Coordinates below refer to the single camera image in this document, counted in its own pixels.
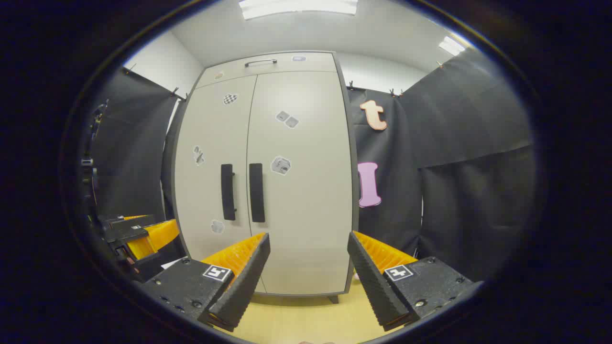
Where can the beige shoe cabinet door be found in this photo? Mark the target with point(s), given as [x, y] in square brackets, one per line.
[205, 191]
[311, 191]

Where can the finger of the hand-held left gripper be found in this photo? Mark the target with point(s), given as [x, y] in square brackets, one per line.
[160, 234]
[129, 227]

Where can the beige double-door shoe cabinet body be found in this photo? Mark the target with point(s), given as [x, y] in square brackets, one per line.
[287, 65]

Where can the black tripod stand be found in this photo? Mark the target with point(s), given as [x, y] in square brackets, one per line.
[88, 167]

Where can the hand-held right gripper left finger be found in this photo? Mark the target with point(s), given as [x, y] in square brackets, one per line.
[248, 277]

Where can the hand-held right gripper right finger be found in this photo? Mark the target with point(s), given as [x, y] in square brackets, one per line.
[373, 286]

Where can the large ceiling light panel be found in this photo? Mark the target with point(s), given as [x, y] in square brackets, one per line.
[296, 7]

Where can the small ceiling light panel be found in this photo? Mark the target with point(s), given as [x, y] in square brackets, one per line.
[452, 46]

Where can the small white box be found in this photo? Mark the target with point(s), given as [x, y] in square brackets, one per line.
[169, 264]

